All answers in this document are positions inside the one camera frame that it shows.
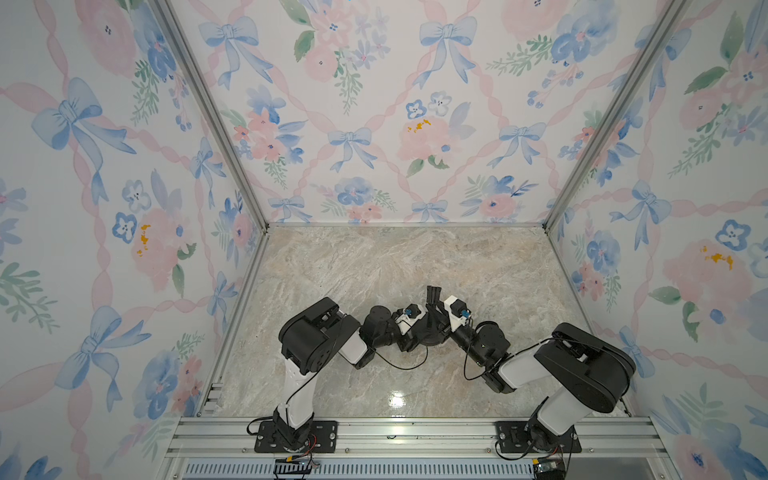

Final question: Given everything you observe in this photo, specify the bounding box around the black round stand base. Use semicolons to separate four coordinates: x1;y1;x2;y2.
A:
421;312;437;347

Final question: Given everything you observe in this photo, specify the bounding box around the black microphone stand pole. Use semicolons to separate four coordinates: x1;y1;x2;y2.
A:
425;286;445;315

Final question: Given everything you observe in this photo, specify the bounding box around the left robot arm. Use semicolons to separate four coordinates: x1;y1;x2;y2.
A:
273;297;428;451

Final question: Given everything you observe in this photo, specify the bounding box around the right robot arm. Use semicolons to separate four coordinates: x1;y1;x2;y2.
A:
432;308;637;453

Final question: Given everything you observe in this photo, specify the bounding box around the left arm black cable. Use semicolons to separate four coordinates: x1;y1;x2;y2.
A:
275;344;430;421

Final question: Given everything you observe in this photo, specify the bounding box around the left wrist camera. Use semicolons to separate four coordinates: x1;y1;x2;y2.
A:
395;304;427;336

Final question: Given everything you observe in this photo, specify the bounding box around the aluminium mounting rail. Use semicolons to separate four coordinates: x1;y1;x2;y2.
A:
156;417;680;479

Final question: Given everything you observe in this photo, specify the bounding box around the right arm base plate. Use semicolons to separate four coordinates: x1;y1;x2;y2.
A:
494;420;582;454

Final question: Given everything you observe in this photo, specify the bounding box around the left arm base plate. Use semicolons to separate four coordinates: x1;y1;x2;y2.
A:
247;419;339;454

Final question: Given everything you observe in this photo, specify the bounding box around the right aluminium corner post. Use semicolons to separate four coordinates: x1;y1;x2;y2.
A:
542;0;690;234

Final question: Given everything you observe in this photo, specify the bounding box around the aluminium corner post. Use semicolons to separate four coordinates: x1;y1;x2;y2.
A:
542;0;690;234
148;0;269;234

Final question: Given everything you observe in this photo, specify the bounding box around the left aluminium corner post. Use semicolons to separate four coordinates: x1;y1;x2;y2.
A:
148;0;269;234

